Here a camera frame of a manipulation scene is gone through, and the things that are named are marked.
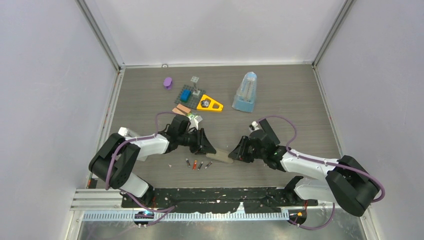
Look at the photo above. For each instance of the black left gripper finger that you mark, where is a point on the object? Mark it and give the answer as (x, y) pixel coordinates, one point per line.
(204, 151)
(203, 141)

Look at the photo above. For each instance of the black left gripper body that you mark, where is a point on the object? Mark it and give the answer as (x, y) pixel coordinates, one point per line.
(191, 140)

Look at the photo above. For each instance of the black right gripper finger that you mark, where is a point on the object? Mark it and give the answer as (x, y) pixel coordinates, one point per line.
(241, 146)
(238, 154)

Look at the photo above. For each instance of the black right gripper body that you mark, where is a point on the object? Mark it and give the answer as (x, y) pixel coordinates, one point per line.
(257, 154)

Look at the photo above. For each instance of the white remote control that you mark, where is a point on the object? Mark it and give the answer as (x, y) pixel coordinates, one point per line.
(220, 155)

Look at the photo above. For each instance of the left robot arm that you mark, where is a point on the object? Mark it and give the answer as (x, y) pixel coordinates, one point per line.
(114, 161)

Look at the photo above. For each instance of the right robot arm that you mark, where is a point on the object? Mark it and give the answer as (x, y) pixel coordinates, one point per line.
(341, 181)

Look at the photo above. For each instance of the black remote control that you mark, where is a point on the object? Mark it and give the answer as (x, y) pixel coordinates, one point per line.
(266, 127)

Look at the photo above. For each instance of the green monster toy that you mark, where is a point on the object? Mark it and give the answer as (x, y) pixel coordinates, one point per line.
(192, 115)

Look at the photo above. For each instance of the tan wooden block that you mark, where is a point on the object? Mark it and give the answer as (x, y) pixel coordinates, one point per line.
(178, 111)
(183, 109)

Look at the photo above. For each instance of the grey building brick plate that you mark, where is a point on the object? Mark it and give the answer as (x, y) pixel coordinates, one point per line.
(193, 100)

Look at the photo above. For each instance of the blue building brick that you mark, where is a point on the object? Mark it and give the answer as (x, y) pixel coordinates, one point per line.
(185, 95)

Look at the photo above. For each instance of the yellow triangular toy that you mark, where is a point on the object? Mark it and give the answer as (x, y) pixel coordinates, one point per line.
(208, 104)

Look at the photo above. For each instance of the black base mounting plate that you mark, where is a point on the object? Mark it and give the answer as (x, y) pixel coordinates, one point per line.
(223, 200)

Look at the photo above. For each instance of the blue translucent metronome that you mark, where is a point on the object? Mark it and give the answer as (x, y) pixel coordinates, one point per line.
(245, 97)

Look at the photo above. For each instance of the purple cap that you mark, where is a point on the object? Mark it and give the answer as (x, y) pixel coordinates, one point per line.
(168, 83)

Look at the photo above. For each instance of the grey brick post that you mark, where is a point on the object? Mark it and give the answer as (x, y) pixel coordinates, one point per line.
(196, 91)

